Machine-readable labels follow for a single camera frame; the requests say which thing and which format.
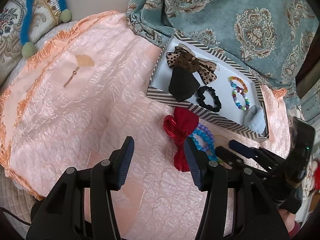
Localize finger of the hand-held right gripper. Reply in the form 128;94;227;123
229;140;275;165
216;146;270;178

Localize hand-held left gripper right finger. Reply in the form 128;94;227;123
184;137;289;240

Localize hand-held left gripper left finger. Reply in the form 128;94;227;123
26;136;135;240

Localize light blue fuzzy cloth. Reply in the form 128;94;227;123
244;105;265;134

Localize blue bead bracelet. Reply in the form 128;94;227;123
189;127;218;162

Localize purple bead bracelet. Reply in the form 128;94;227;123
196;122;215;153

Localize red shiny bow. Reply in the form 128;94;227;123
163;107;200;172

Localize multicoloured bead bracelet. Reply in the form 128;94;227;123
228;76;248;93
231;89;250;111

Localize striped cardboard box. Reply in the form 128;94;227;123
146;33;270;140

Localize black scrunchie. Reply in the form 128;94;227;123
197;85;222;112

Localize black fabric hair accessory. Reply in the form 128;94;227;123
168;66;200;102

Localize leopard print bow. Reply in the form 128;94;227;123
166;44;218;85

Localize person's right forearm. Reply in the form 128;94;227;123
279;206;304;240

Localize pink quilted fringed blanket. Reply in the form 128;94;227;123
0;10;290;238

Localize white quilted sheet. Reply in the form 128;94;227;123
0;21;78;220

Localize teal damask blanket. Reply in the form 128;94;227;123
126;0;318;110

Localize blue and green plush toy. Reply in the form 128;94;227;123
20;0;72;57

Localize floral embroidered pillow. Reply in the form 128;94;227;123
0;0;63;85

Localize black cable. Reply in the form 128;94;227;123
0;207;32;227

